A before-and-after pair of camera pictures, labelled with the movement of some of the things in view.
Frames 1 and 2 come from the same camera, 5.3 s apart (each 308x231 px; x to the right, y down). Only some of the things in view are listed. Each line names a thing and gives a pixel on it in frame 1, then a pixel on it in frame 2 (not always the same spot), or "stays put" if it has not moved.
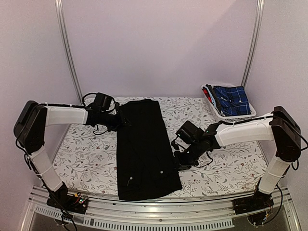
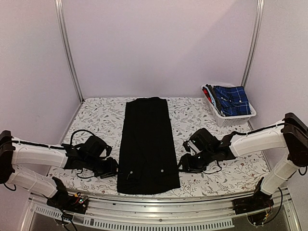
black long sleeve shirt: (146, 163) stays put
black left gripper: (121, 122) to (110, 170)
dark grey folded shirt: (211, 87) stays put
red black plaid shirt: (207, 94) stays put
